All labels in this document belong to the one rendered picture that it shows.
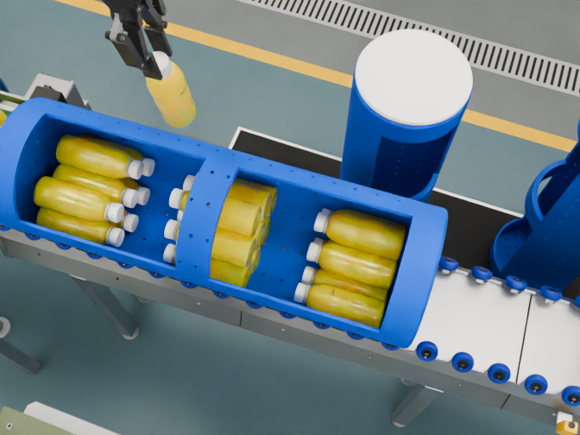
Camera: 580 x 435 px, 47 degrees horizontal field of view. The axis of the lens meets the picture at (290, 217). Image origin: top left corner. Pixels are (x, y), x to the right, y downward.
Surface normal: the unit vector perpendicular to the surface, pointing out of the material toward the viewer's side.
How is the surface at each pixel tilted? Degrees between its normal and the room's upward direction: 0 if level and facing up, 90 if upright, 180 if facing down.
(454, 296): 0
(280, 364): 0
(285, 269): 9
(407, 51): 0
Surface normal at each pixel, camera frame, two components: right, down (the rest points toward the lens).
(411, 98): 0.00, -0.42
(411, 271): -0.11, -0.08
